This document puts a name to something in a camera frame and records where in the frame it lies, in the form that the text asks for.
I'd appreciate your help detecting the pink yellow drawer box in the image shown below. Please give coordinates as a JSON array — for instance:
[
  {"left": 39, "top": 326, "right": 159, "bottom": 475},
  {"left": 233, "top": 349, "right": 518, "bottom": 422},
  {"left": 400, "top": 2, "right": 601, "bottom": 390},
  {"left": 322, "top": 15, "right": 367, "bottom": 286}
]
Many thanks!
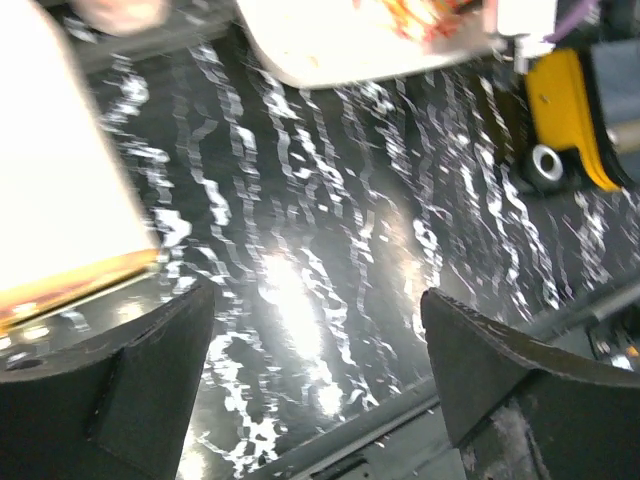
[{"left": 1, "top": 1, "right": 160, "bottom": 330}]

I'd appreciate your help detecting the white plastic tray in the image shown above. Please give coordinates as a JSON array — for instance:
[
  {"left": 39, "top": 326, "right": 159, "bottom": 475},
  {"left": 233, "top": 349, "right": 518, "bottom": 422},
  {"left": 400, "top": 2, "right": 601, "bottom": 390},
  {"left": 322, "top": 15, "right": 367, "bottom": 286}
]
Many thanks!
[{"left": 237, "top": 0, "right": 505, "bottom": 89}]

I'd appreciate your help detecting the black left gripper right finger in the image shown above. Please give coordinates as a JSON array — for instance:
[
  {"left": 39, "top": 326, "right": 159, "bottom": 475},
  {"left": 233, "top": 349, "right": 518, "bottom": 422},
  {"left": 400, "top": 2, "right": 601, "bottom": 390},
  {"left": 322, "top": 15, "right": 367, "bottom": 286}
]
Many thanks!
[{"left": 421, "top": 289, "right": 639, "bottom": 479}]

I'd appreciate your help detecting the pink cup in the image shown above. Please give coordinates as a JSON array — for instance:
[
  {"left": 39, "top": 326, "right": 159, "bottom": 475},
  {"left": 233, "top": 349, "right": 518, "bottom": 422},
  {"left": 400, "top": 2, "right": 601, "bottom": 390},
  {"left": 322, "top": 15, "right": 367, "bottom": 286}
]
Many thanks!
[{"left": 70, "top": 0, "right": 171, "bottom": 36}]

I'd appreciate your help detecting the yellow Pikachu suitcase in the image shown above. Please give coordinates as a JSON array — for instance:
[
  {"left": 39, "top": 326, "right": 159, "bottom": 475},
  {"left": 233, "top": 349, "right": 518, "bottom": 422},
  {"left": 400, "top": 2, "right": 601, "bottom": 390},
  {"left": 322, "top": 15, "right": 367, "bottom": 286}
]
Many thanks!
[{"left": 494, "top": 39, "right": 640, "bottom": 196}]

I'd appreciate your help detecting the orange floral cloth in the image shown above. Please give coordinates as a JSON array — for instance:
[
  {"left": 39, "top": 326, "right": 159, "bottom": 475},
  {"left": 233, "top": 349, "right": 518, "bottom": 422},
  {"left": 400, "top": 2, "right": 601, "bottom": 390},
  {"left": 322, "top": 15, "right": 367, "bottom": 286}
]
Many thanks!
[{"left": 352, "top": 0, "right": 482, "bottom": 44}]

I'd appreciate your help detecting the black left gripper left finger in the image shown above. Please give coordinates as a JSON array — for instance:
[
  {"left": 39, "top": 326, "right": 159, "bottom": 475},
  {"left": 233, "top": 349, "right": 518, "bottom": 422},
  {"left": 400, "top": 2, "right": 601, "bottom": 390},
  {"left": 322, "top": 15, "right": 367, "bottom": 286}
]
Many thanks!
[{"left": 1, "top": 283, "right": 215, "bottom": 479}]

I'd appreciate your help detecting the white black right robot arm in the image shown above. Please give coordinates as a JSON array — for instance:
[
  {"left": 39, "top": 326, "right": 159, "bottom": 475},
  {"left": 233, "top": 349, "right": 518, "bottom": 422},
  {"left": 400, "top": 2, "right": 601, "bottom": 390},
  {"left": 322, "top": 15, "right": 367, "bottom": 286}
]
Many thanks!
[{"left": 482, "top": 1, "right": 639, "bottom": 74}]

